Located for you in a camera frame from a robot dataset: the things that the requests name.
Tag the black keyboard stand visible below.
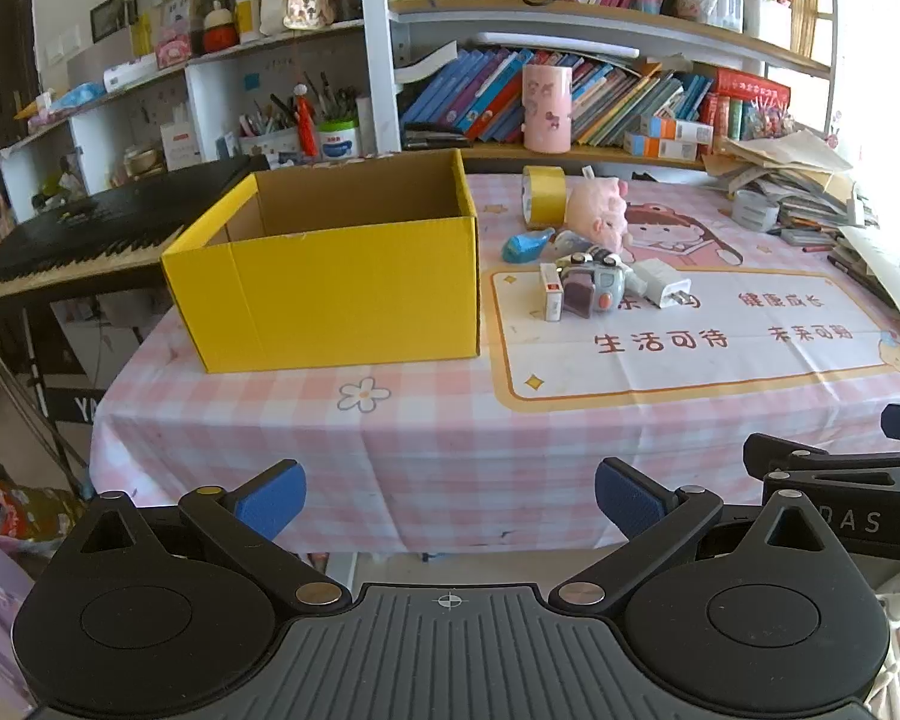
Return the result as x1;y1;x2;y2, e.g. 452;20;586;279
0;300;110;500

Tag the white jar green lid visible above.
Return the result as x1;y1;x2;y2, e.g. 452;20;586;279
316;118;361;160

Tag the colourful patterned bag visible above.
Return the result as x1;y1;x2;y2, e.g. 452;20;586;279
0;457;83;541

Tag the black picture frame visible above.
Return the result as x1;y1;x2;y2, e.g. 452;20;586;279
90;0;137;42

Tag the thick white book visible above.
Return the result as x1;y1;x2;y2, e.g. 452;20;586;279
394;41;458;87

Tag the pink plush pig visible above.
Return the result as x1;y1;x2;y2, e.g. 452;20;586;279
562;174;631;252

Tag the black stapler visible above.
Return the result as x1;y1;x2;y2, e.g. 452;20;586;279
403;124;472;149

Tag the white tissue box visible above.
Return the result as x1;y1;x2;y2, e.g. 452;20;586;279
103;56;158;91

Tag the yellow cardboard box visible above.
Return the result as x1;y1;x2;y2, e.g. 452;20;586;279
160;148;482;374

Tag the blue wipes packet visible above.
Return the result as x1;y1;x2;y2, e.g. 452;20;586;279
49;82;106;113

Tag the stack of yellow workbooks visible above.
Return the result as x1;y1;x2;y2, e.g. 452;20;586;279
787;0;816;53

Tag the pile of papers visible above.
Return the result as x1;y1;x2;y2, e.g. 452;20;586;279
701;127;878;230

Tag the pink printed cylinder cup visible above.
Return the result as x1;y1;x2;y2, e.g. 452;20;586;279
523;64;573;153

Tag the blue whale toy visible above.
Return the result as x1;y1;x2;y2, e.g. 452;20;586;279
502;227;556;265

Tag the pen holder with pens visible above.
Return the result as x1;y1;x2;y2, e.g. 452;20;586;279
238;71;323;160

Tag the black keyboard piano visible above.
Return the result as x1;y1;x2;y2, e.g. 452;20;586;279
0;154;271;308

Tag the white bookshelf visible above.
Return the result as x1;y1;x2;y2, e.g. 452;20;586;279
0;0;841;203

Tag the white storage bin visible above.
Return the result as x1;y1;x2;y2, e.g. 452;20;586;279
742;0;792;50

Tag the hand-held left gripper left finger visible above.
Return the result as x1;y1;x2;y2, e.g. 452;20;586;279
45;460;353;614

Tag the row of colourful books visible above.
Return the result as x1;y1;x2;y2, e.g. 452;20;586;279
401;49;713;147

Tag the red white carton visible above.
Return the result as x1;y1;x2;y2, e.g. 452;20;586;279
160;120;203;170

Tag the white tube lamp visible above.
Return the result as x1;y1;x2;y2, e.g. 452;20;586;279
476;31;640;59

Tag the red tassel ornament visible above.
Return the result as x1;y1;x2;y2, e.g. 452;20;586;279
294;86;317;158

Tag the white charger plug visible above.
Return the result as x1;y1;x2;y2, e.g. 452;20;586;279
634;259;692;308

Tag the yellow tape roll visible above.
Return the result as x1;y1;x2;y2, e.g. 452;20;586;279
521;165;569;230

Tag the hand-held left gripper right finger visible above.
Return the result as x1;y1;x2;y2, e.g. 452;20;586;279
549;457;857;614

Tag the lollipop bundle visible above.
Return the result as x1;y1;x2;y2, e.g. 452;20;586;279
742;97;796;140

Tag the clear bin with pens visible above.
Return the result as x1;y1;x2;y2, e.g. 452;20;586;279
679;0;743;32

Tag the grey printed staple box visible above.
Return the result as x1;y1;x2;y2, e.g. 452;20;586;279
538;262;565;323

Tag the grey tape roll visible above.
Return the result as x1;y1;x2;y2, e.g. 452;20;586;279
733;190;781;233

